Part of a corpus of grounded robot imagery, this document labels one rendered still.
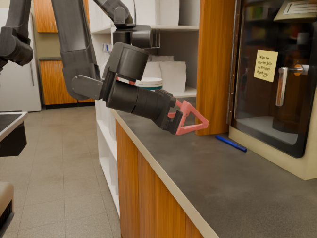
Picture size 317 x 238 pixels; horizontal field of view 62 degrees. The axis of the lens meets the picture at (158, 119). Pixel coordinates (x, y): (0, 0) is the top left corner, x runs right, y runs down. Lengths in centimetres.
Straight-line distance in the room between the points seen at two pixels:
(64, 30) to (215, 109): 61
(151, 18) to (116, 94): 133
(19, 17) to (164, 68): 108
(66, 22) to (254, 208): 51
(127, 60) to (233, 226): 36
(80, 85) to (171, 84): 141
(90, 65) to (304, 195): 53
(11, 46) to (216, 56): 66
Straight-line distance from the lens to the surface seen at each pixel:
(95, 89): 50
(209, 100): 94
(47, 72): 546
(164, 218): 88
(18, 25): 103
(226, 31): 95
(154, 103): 52
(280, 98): 67
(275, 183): 70
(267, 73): 77
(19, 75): 538
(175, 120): 51
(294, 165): 76
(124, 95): 51
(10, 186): 106
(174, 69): 188
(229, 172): 72
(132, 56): 51
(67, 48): 52
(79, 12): 54
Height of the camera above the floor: 126
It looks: 16 degrees down
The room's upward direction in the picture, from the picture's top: straight up
